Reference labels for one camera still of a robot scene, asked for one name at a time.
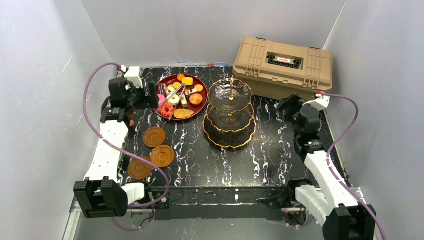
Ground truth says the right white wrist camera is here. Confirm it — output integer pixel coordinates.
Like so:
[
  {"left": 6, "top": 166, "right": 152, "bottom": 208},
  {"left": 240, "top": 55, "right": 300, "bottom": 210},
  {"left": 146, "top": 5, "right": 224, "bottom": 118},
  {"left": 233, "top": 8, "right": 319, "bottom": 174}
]
[{"left": 302, "top": 92, "right": 331, "bottom": 111}]

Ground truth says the three-tier glass cake stand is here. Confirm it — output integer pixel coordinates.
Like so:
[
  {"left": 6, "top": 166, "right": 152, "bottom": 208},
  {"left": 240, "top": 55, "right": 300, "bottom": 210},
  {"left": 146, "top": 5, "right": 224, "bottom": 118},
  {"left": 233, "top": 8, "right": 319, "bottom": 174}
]
[{"left": 203, "top": 77, "right": 256, "bottom": 150}]

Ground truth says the chocolate layered cake slice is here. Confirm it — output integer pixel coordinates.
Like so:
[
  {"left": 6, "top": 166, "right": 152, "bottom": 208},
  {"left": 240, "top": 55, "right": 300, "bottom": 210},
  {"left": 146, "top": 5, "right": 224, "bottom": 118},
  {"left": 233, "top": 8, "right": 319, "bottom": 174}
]
[{"left": 157, "top": 83, "right": 168, "bottom": 97}]

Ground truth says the white cream puff with cherry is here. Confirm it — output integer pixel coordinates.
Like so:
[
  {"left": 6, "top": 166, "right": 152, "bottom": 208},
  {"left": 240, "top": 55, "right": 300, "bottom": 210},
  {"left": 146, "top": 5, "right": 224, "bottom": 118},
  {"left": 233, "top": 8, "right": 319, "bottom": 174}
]
[{"left": 166, "top": 85, "right": 176, "bottom": 96}]

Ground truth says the pink frosted donut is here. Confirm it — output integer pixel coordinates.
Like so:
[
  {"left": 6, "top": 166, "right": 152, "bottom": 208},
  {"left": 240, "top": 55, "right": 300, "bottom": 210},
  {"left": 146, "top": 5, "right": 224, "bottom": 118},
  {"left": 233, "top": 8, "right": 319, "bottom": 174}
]
[{"left": 157, "top": 94, "right": 167, "bottom": 106}]

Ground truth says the large flat brown cookie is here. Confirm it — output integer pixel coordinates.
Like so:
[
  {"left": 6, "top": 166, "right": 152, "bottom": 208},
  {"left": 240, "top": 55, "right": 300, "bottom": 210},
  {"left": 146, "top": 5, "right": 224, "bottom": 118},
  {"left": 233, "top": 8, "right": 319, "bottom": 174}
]
[{"left": 173, "top": 108, "right": 194, "bottom": 119}]

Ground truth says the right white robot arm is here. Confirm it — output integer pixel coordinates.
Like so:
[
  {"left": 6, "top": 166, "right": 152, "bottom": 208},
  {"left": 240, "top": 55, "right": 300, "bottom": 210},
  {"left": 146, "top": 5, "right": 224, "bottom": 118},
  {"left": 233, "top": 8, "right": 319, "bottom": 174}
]
[{"left": 277, "top": 92, "right": 377, "bottom": 240}]

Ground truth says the small decorated white cake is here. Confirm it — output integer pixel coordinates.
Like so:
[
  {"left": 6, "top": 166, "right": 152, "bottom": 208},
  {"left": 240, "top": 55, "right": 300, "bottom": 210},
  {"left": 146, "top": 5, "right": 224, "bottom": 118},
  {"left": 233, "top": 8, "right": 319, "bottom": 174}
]
[{"left": 180, "top": 94, "right": 188, "bottom": 109}]

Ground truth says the tan plastic toolbox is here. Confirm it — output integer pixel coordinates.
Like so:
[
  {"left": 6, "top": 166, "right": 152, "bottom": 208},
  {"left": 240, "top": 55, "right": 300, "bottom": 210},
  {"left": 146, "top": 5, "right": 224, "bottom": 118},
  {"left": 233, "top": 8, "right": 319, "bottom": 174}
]
[{"left": 232, "top": 37, "right": 333, "bottom": 101}]

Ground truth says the wooden coaster middle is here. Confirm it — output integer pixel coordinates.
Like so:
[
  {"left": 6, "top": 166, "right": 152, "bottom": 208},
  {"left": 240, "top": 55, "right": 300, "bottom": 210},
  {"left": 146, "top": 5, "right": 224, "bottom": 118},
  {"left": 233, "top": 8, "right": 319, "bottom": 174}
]
[{"left": 150, "top": 145, "right": 175, "bottom": 168}]

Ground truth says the white frosted donut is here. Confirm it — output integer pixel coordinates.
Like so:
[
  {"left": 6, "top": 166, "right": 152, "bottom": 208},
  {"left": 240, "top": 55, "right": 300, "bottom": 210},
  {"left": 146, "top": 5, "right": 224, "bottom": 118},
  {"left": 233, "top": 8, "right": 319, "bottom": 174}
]
[{"left": 166, "top": 94, "right": 180, "bottom": 107}]

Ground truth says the dark red round tray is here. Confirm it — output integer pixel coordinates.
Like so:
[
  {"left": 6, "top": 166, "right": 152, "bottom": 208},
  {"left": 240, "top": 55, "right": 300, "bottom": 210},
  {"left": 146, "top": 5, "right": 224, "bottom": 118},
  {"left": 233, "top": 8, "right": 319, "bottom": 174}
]
[{"left": 155, "top": 73, "right": 208, "bottom": 121}]

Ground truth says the wooden coaster upper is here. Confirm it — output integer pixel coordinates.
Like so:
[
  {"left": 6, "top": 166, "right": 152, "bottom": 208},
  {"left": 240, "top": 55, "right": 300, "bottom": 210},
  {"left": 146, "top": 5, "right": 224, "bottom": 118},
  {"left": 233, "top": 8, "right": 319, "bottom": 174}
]
[{"left": 142, "top": 127, "right": 167, "bottom": 148}]

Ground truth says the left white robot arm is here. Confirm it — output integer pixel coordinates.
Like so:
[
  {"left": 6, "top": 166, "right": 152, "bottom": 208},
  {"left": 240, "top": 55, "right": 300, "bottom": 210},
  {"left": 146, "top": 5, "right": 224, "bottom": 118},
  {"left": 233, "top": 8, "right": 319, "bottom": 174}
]
[{"left": 73, "top": 77, "right": 159, "bottom": 219}]

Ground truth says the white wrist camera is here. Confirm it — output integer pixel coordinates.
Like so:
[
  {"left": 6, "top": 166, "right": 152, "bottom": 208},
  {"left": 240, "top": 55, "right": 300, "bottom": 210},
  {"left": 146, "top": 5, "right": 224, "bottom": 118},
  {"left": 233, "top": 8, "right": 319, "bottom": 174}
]
[
  {"left": 302, "top": 92, "right": 331, "bottom": 111},
  {"left": 124, "top": 66, "right": 144, "bottom": 89}
]

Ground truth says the orange muffin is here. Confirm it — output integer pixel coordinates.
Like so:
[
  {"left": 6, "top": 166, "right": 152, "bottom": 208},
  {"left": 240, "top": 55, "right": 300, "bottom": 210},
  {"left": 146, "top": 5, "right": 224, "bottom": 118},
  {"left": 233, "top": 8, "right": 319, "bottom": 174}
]
[{"left": 189, "top": 93, "right": 204, "bottom": 106}]

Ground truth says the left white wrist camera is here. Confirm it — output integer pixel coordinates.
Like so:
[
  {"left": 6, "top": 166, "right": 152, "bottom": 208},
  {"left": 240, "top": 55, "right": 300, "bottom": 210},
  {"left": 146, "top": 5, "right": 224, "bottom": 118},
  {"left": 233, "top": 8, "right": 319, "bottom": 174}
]
[{"left": 124, "top": 66, "right": 144, "bottom": 89}]

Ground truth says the wooden coaster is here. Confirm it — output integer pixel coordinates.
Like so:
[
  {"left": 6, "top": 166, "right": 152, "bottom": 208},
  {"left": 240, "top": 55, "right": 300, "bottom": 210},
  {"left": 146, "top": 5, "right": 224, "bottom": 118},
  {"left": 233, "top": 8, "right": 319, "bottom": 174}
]
[
  {"left": 142, "top": 127, "right": 167, "bottom": 148},
  {"left": 127, "top": 158, "right": 153, "bottom": 181},
  {"left": 150, "top": 145, "right": 175, "bottom": 168}
]

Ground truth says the red sprinkled donut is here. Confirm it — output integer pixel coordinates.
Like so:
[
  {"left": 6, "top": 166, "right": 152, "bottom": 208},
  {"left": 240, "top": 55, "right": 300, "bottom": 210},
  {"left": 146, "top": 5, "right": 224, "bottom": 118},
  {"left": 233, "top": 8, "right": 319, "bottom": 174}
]
[{"left": 160, "top": 103, "right": 175, "bottom": 118}]

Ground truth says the round yellow biscuit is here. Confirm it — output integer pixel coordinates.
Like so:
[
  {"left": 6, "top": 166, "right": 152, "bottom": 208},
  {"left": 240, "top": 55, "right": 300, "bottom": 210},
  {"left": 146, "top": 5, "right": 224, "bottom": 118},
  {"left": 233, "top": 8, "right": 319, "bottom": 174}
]
[{"left": 194, "top": 84, "right": 204, "bottom": 93}]

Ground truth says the wooden coaster lower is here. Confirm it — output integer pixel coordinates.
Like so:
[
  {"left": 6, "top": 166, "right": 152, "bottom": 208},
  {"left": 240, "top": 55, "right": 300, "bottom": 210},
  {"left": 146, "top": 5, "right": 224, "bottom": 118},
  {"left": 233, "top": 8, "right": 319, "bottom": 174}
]
[{"left": 127, "top": 158, "right": 153, "bottom": 181}]

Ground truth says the yellow cake slice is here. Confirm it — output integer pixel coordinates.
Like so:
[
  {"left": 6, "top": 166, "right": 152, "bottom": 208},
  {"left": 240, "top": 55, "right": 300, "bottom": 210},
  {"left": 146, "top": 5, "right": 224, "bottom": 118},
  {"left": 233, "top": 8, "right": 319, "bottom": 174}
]
[{"left": 181, "top": 77, "right": 194, "bottom": 87}]

